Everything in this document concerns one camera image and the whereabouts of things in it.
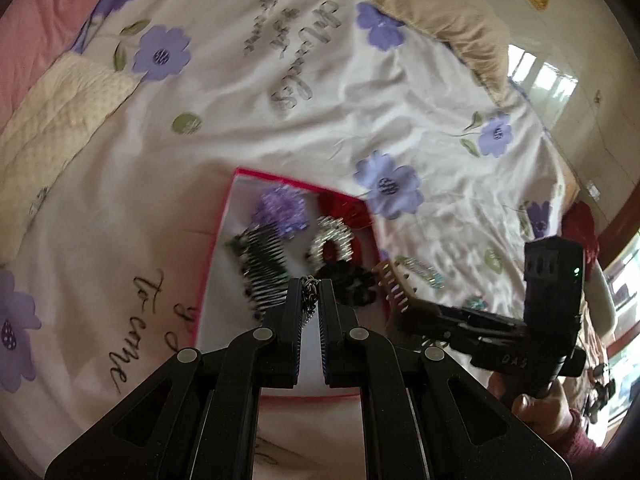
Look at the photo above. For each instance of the black scrunchie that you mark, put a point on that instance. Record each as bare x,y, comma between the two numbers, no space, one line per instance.
355,285

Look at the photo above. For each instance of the red scrunchie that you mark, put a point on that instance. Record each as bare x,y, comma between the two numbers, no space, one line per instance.
345,210

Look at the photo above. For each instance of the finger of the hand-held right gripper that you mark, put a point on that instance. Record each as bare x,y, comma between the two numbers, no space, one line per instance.
440,315
445,339

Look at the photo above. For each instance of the red cloth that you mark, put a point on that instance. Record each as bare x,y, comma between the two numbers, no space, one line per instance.
582,225

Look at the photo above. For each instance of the person's right forearm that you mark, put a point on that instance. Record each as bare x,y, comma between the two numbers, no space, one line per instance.
580,440

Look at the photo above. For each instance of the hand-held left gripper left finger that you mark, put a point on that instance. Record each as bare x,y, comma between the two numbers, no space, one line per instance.
294,325

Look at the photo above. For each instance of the cream quilted cloth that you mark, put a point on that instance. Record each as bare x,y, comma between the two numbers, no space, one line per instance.
55,125

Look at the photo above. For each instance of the silver teal hair clip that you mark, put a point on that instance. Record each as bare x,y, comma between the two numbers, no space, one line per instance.
422,267

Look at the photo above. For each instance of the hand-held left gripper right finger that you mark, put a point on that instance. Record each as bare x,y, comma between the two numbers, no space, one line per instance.
327,325

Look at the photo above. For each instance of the beige claw hair clip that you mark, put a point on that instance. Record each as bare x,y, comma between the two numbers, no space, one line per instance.
395,285

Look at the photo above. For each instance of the white floral bedsheet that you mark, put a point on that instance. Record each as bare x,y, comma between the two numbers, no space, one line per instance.
250,110

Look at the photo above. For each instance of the teal beaded hair clip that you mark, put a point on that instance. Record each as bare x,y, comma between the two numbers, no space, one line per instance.
475,303

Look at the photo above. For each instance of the beige pillow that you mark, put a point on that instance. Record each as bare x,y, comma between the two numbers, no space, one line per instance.
440,25

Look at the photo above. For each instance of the purple scrunchie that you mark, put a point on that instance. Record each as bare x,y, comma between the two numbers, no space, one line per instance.
280,210

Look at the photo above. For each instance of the silver beaded scrunchie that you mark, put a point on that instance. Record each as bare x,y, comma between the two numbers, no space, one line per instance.
315,245

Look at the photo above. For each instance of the person's right hand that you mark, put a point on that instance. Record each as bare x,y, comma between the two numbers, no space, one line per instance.
530,407

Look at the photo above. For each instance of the pink blanket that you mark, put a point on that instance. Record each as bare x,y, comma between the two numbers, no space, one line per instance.
40,25

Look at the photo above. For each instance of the red shallow box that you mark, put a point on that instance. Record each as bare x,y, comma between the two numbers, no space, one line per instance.
225,305

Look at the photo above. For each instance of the black hair comb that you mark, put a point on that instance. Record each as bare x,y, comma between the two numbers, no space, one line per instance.
262,265

